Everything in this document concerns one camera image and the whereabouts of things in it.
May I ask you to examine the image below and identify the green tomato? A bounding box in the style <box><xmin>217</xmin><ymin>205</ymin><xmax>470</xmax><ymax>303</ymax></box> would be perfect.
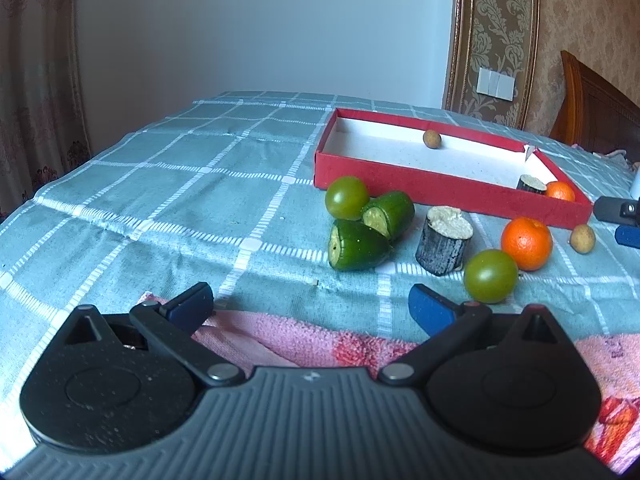
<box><xmin>324</xmin><ymin>176</ymin><xmax>370</xmax><ymax>220</ymax></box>
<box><xmin>463</xmin><ymin>249</ymin><xmax>518</xmax><ymax>304</ymax></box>

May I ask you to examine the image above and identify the dark sugarcane piece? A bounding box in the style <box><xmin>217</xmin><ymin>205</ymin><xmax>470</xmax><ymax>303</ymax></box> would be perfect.
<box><xmin>516</xmin><ymin>174</ymin><xmax>547</xmax><ymax>195</ymax></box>
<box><xmin>416</xmin><ymin>206</ymin><xmax>474</xmax><ymax>276</ymax></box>

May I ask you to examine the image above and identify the orange tangerine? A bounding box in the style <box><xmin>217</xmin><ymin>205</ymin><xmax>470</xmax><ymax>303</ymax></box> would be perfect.
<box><xmin>544</xmin><ymin>181</ymin><xmax>576</xmax><ymax>202</ymax></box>
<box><xmin>500</xmin><ymin>217</ymin><xmax>553</xmax><ymax>272</ymax></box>

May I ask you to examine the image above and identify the green cucumber piece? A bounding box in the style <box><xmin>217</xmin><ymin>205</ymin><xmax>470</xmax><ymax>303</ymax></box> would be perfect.
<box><xmin>328</xmin><ymin>219</ymin><xmax>392</xmax><ymax>272</ymax></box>
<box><xmin>361</xmin><ymin>191</ymin><xmax>416</xmax><ymax>242</ymax></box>

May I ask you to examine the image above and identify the orange tangerine in box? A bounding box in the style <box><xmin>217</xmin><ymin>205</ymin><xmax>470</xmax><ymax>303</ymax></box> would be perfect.
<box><xmin>544</xmin><ymin>181</ymin><xmax>576</xmax><ymax>202</ymax></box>

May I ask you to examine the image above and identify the wooden headboard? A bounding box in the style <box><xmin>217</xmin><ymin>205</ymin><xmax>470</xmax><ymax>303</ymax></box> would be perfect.
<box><xmin>550</xmin><ymin>50</ymin><xmax>639</xmax><ymax>162</ymax></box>

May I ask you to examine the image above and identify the teal checked bedspread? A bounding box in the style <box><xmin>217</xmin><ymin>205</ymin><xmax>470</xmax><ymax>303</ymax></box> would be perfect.
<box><xmin>1</xmin><ymin>92</ymin><xmax>631</xmax><ymax>468</ymax></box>

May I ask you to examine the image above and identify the red shallow cardboard box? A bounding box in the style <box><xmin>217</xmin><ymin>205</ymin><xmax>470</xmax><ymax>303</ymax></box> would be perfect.
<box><xmin>314</xmin><ymin>108</ymin><xmax>592</xmax><ymax>230</ymax></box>

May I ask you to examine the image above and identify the small brown longan in box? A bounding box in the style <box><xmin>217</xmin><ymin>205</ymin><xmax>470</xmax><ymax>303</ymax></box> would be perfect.
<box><xmin>423</xmin><ymin>129</ymin><xmax>442</xmax><ymax>150</ymax></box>

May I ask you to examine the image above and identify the beige patterned curtain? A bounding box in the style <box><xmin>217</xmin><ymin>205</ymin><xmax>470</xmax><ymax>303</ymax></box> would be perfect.
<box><xmin>1</xmin><ymin>0</ymin><xmax>91</xmax><ymax>219</ymax></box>

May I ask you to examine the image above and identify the white wall switch panel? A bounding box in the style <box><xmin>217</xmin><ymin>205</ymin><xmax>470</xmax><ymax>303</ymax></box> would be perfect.
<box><xmin>475</xmin><ymin>67</ymin><xmax>515</xmax><ymax>102</ymax></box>

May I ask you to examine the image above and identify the gold wallpaper frame moulding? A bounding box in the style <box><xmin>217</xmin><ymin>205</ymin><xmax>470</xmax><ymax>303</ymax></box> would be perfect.
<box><xmin>442</xmin><ymin>0</ymin><xmax>539</xmax><ymax>129</ymax></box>

